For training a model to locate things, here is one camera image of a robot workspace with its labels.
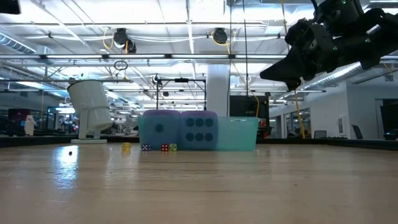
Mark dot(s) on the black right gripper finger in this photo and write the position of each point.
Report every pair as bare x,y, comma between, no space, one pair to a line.
289,68
294,85

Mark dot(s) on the teal translucent plastic bin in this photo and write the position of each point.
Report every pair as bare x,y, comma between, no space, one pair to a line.
237,133

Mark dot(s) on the black cabinet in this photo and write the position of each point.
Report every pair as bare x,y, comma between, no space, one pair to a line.
245,107

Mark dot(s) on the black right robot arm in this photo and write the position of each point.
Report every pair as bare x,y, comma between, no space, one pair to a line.
373,43

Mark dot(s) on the small red die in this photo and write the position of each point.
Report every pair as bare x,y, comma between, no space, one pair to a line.
164,147

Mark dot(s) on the small purple die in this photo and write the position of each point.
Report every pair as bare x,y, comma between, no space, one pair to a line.
145,147

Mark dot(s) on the black background station frame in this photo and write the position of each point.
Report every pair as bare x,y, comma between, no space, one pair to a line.
182,80

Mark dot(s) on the dark red monitor screen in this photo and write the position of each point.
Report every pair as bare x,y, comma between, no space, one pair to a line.
18,114

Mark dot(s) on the small yellow die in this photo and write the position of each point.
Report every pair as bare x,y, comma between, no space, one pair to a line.
126,147

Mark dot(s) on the white cylindrical lamp on stand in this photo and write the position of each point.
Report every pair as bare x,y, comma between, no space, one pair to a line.
90,105

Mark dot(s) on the white bottle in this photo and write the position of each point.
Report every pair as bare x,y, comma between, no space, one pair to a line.
30,126

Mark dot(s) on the small green die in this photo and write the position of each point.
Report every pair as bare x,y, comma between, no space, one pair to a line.
173,147

